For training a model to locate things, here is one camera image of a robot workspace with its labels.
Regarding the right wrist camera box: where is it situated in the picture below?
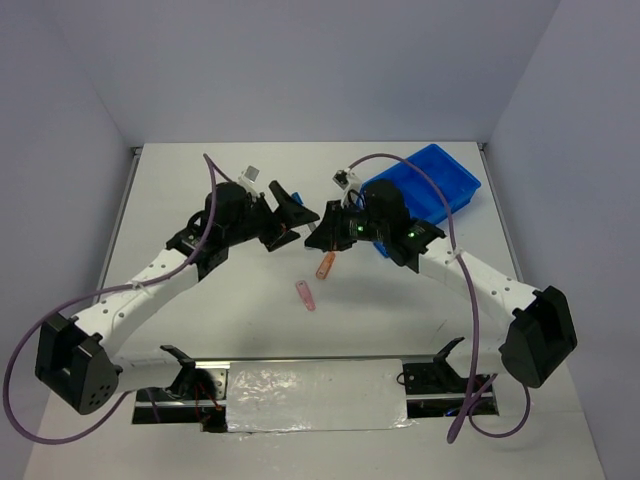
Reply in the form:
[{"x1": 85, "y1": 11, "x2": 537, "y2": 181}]
[{"x1": 333, "y1": 169, "x2": 362, "y2": 191}]

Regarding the pink utility knife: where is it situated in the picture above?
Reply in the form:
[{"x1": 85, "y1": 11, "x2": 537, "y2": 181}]
[{"x1": 295, "y1": 280, "x2": 316, "y2": 311}]

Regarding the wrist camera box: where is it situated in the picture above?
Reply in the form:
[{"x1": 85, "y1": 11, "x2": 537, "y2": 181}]
[
  {"x1": 333, "y1": 169, "x2": 362, "y2": 191},
  {"x1": 238, "y1": 165, "x2": 259, "y2": 196}
]

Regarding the orange utility knife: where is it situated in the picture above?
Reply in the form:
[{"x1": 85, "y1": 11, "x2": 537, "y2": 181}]
[{"x1": 315, "y1": 252, "x2": 336, "y2": 280}]

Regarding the blue utility knife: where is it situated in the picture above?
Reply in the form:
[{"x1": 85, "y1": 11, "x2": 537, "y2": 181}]
[{"x1": 291, "y1": 192, "x2": 304, "y2": 205}]

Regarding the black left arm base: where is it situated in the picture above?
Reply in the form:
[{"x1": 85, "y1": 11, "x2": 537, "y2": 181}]
[{"x1": 132, "y1": 345, "x2": 229, "y2": 434}]

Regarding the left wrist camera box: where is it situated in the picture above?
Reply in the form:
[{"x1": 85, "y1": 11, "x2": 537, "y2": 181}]
[{"x1": 238, "y1": 165, "x2": 259, "y2": 196}]

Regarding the blue plastic sorting bin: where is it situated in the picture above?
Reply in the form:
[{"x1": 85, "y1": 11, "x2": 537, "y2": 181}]
[{"x1": 362, "y1": 144, "x2": 481, "y2": 225}]

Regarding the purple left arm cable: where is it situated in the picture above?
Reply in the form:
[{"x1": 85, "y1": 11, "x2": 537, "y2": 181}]
[{"x1": 2, "y1": 153, "x2": 241, "y2": 446}]

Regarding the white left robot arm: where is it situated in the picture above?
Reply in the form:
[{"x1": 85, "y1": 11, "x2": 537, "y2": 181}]
[{"x1": 35, "y1": 181, "x2": 319, "y2": 415}]

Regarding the silver foil cover plate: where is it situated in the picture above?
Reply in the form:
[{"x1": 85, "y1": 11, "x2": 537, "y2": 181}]
[{"x1": 226, "y1": 359, "x2": 411, "y2": 433}]

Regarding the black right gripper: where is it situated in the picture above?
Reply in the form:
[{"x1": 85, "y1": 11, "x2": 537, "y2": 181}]
[{"x1": 306, "y1": 198, "x2": 389, "y2": 250}]

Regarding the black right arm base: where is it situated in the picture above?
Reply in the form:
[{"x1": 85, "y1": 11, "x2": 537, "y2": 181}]
[{"x1": 396, "y1": 337, "x2": 468, "y2": 420}]

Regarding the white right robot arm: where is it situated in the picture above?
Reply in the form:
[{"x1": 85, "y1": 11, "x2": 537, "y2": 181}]
[{"x1": 269, "y1": 180, "x2": 577, "y2": 388}]

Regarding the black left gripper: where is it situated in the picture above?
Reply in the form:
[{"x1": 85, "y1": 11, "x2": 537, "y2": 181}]
[{"x1": 224, "y1": 180, "x2": 318, "y2": 252}]

